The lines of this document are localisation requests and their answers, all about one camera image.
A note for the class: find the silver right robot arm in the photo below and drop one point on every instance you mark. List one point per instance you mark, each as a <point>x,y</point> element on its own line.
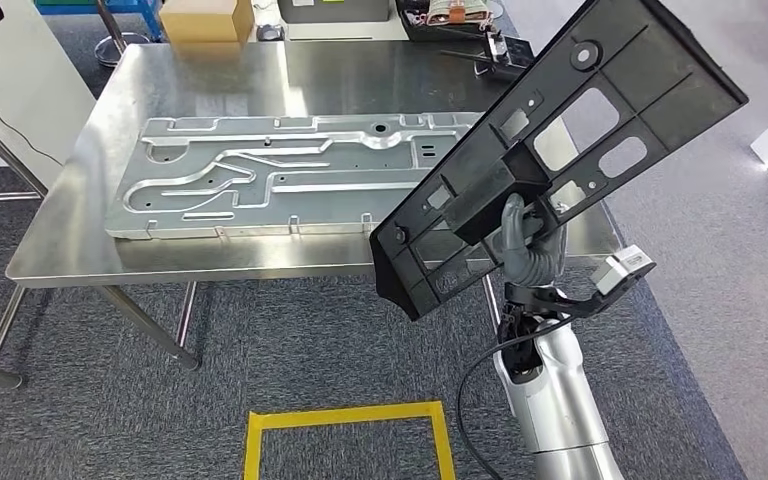
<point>556,397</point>

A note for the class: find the stainless steel workbench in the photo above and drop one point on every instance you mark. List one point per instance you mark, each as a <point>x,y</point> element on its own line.
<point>59,245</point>

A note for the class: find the yellow floor tape square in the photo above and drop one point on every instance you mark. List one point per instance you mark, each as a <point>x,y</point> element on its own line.
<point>351,415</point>

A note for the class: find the black plastic plate bracket part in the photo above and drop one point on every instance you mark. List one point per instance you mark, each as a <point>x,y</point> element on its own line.
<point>622,46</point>

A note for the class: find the blue metal rack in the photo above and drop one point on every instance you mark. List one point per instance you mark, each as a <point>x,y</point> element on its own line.
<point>149,20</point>

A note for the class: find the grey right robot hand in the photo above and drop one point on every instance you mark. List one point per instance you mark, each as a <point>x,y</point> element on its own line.
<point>533,258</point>

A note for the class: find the silver stanchion with round base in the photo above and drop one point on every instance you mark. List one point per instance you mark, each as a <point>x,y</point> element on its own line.
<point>119,50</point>

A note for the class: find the grey computer mouse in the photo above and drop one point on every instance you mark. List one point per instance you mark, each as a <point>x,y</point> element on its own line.
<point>270,33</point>

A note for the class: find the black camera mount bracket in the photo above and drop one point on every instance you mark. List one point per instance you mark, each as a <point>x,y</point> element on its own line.
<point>576,308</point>

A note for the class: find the stainless steel table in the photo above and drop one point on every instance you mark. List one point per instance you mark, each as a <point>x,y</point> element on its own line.
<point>0,149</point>

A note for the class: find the striped fabric pouch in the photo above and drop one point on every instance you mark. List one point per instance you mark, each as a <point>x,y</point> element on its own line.
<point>457,12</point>

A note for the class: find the stamped aluminium panel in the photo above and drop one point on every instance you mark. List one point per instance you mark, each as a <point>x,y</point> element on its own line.
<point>331,212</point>

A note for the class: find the black open tool case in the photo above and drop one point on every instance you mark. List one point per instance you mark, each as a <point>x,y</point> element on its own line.
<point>414,26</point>

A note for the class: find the brown cardboard box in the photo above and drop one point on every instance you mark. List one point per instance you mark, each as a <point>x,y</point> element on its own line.
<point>205,20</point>

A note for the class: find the black remote with antennas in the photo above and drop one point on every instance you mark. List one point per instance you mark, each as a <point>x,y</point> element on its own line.
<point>510,56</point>

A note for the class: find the silver round floor base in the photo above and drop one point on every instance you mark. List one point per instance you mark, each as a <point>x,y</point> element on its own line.
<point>495,6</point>

